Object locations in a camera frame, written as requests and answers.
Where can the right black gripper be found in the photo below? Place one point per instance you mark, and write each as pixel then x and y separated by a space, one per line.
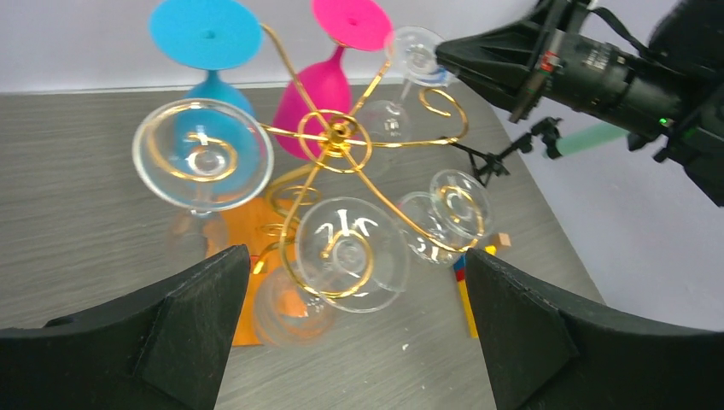
pixel 631 91

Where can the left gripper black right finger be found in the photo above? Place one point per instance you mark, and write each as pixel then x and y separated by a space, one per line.
pixel 547 348

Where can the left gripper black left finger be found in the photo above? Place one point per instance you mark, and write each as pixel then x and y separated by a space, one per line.
pixel 164 346

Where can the clear stemless wine glass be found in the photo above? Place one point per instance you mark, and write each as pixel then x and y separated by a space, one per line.
pixel 454 213

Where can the clear tall wine glass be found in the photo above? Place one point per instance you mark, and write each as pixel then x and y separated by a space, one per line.
pixel 205 157

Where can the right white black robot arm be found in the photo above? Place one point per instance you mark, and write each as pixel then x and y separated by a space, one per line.
pixel 688 41

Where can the pink wine glass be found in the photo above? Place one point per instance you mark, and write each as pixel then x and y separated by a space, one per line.
pixel 354 24

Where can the clear wine glass front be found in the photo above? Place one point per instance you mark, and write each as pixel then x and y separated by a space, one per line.
pixel 349 255

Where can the blue wine glass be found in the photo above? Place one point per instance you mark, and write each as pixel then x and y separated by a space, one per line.
pixel 212 36

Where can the black mini tripod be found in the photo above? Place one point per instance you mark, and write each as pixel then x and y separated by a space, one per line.
pixel 488 165

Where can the yellow toy brick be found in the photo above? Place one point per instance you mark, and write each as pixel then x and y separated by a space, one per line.
pixel 467 309

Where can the mint green cylinder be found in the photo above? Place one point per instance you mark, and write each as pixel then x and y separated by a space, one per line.
pixel 585 139

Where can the small brown wooden cube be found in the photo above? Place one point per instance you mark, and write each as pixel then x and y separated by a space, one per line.
pixel 500 241

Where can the blue toy brick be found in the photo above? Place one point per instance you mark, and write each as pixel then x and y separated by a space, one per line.
pixel 459 264

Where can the gold wire wine glass rack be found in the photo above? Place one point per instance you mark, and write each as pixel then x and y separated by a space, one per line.
pixel 331 139

